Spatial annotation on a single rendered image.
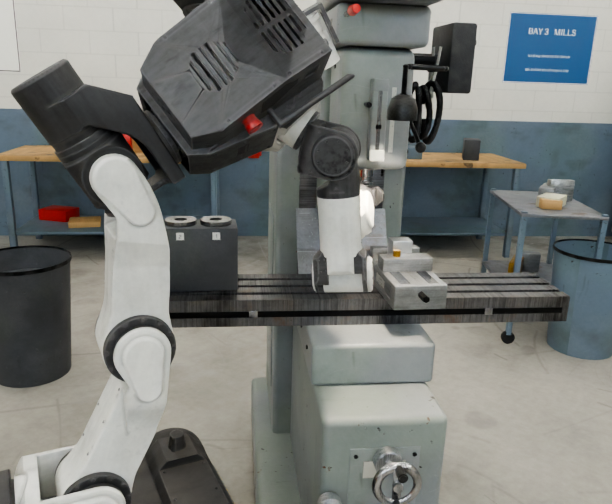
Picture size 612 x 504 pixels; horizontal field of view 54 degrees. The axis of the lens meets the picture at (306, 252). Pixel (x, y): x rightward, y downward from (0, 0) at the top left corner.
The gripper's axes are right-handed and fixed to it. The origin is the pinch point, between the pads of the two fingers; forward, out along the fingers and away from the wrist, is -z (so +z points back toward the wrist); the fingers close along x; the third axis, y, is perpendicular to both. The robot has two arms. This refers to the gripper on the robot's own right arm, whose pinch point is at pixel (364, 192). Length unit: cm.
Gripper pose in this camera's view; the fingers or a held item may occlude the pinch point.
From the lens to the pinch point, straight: 174.6
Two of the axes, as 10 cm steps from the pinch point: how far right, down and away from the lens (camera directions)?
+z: -2.5, 2.5, -9.3
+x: -9.7, -1.0, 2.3
